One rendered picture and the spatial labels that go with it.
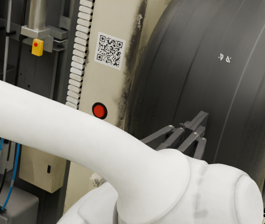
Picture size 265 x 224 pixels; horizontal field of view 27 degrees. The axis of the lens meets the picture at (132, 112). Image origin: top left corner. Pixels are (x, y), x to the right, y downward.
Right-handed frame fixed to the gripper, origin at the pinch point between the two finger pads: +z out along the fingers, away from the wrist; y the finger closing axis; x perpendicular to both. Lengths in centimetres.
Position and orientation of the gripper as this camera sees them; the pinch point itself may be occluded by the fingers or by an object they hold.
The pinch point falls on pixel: (196, 126)
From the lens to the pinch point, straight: 101.2
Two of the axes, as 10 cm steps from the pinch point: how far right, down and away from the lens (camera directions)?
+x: -1.0, 8.4, 5.4
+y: -8.6, -3.4, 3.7
